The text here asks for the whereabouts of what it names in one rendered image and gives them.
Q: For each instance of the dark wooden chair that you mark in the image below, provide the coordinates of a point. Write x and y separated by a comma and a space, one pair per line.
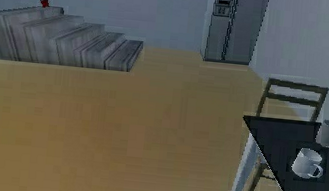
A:
293, 96

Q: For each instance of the grey stepped cabinet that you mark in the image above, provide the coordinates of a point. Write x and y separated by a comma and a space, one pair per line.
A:
60, 40

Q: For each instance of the black table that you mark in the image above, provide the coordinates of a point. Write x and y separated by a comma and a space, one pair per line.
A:
312, 178

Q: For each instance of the grey fridge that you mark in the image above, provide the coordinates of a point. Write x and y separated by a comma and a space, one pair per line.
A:
236, 26

